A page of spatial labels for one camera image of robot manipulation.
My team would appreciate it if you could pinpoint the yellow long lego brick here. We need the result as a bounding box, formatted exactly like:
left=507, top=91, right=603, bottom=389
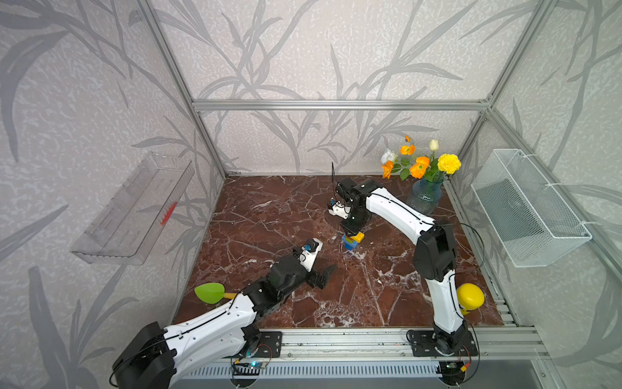
left=343, top=232, right=364, bottom=244

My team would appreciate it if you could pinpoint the right circuit board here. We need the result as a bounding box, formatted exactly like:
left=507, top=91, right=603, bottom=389
left=437, top=361, right=467, bottom=387

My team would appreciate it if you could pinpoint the yellow bottle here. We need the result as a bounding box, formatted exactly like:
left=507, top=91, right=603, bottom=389
left=457, top=283, right=485, bottom=315

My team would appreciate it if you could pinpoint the left circuit board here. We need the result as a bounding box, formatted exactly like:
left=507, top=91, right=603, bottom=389
left=231, top=359, right=271, bottom=376

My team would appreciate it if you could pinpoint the aluminium front rail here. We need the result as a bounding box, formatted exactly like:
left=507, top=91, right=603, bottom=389
left=272, top=327, right=549, bottom=361

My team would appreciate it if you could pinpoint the white wire basket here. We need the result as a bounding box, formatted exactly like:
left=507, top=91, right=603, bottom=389
left=471, top=149, right=592, bottom=268

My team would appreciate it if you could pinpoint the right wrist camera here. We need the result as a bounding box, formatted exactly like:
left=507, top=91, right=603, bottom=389
left=327, top=198, right=351, bottom=219

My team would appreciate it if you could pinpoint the clear plastic tray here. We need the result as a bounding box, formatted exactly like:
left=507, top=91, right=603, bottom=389
left=70, top=152, right=195, bottom=266

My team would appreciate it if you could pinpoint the circuit board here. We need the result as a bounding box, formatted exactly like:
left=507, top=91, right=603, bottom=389
left=231, top=359, right=271, bottom=376
left=437, top=361, right=467, bottom=387

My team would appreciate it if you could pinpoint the orange yellow flower bouquet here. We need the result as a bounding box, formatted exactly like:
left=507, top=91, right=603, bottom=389
left=381, top=136, right=462, bottom=183

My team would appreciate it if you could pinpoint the red object in tray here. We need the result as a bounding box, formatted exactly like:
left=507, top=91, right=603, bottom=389
left=160, top=201, right=178, bottom=226

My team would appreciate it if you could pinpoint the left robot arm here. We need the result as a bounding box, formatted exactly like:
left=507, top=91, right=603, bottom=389
left=109, top=251, right=335, bottom=388

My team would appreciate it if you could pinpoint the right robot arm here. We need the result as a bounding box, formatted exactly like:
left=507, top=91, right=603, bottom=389
left=328, top=178, right=475, bottom=357

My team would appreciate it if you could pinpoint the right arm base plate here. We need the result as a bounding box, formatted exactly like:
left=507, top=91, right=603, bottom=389
left=406, top=326, right=479, bottom=358

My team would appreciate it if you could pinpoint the aluminium frame crossbar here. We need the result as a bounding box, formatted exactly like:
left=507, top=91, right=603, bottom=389
left=192, top=100, right=488, bottom=112

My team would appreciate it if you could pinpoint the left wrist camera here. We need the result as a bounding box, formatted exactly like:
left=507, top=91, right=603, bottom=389
left=293, top=238, right=323, bottom=272

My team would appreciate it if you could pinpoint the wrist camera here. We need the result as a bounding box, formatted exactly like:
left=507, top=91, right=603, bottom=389
left=327, top=198, right=351, bottom=219
left=293, top=238, right=323, bottom=272

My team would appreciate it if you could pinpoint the green plastic leaf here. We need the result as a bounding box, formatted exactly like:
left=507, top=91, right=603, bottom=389
left=194, top=283, right=225, bottom=305

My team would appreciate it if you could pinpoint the light blue long lego brick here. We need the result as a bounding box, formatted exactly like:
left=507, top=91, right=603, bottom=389
left=343, top=238, right=359, bottom=251

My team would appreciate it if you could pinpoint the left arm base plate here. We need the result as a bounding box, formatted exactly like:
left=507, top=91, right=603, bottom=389
left=244, top=331, right=283, bottom=358

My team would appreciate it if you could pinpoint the blue glass vase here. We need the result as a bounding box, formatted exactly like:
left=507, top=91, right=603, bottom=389
left=406, top=178, right=442, bottom=216

